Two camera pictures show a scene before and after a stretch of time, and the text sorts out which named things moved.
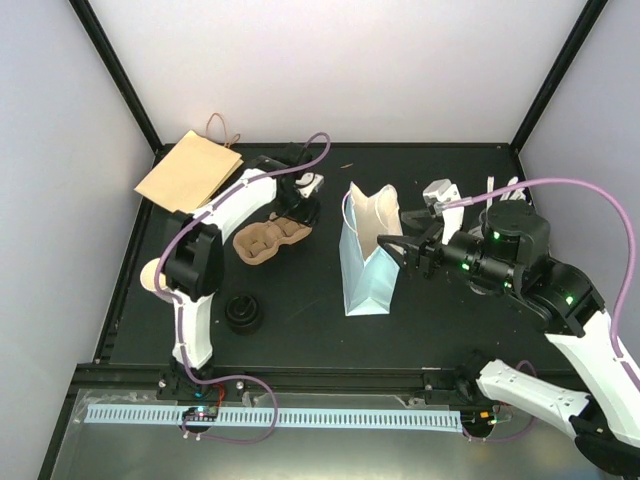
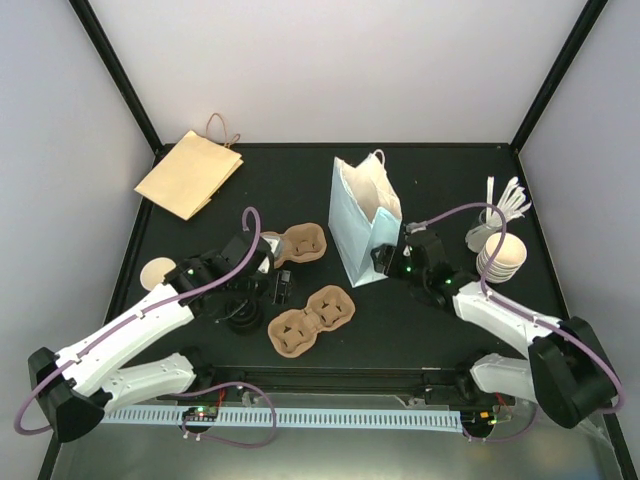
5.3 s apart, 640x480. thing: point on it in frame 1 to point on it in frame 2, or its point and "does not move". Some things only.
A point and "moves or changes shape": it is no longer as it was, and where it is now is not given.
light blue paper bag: x=369 y=270 moves or changes shape
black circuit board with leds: x=203 y=412 does not move
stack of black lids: x=243 y=314 does not move
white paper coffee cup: x=148 y=276 does not move
